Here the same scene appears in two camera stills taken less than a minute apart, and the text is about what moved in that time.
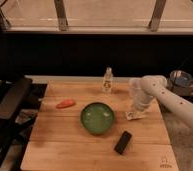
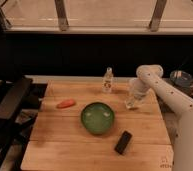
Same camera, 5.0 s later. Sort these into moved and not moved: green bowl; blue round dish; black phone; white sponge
Moved: white sponge
Not moved: black phone; green bowl; blue round dish
